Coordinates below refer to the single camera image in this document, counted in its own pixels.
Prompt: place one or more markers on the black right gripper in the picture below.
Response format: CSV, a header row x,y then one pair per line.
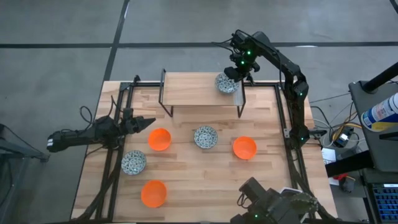
x,y
234,74

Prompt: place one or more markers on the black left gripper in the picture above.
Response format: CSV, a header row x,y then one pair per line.
x,y
130,126

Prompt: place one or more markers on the teal patterned mini bowl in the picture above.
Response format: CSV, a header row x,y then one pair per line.
x,y
133,162
205,137
224,86

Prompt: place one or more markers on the orange mini bowl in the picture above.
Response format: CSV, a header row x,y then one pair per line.
x,y
159,139
244,147
153,193

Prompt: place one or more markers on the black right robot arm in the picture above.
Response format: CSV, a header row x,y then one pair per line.
x,y
289,68

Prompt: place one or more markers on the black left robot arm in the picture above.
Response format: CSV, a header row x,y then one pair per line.
x,y
77,137

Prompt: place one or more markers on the wooden shelf black metal legs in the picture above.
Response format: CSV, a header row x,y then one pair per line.
x,y
192,90

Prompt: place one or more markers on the white paper sheet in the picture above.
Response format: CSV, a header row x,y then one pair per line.
x,y
328,155

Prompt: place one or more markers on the small blue white adapter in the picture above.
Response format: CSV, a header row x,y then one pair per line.
x,y
343,138

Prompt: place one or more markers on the grey metal stand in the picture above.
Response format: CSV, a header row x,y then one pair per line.
x,y
18,149

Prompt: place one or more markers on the black bar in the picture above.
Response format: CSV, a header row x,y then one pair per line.
x,y
348,163

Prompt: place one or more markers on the black stand pole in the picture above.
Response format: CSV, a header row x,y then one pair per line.
x,y
381,81

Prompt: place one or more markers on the red tool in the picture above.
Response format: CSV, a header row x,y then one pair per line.
x,y
341,176

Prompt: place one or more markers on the white canister blue label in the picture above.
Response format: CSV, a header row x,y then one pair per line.
x,y
381,113

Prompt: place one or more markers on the grey cart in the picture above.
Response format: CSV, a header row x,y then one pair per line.
x,y
382,149

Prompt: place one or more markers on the laptop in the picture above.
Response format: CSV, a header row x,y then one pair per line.
x,y
387,203

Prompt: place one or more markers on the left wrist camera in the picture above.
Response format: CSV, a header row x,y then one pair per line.
x,y
127,113

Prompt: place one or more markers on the black aluminium table frame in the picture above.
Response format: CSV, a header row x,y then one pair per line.
x,y
264,84

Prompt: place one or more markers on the grey metal corner bracket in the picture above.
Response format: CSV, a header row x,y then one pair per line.
x,y
287,133

